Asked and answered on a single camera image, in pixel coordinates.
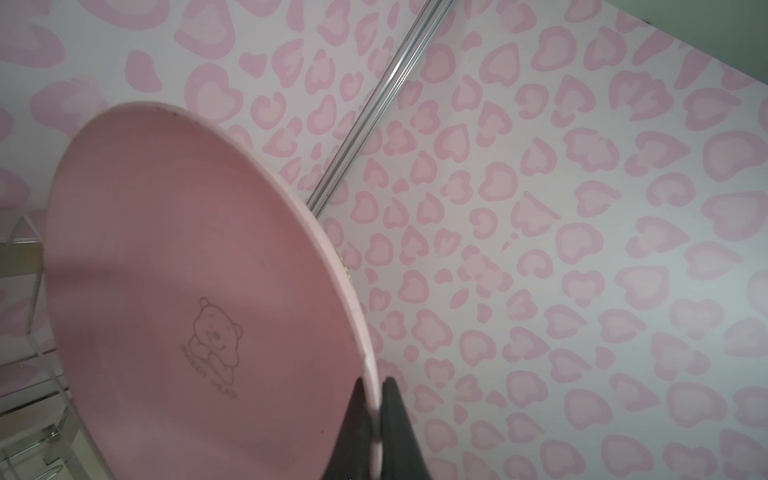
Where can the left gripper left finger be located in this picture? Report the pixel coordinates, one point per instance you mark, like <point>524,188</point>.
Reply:
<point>351,456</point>

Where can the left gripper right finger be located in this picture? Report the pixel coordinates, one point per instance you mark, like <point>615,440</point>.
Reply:
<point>402,457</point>

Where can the pink bear plate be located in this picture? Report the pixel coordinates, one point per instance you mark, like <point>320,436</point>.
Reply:
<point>205,323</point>

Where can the steel two-tier dish rack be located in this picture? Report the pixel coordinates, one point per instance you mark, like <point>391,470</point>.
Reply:
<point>42,436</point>

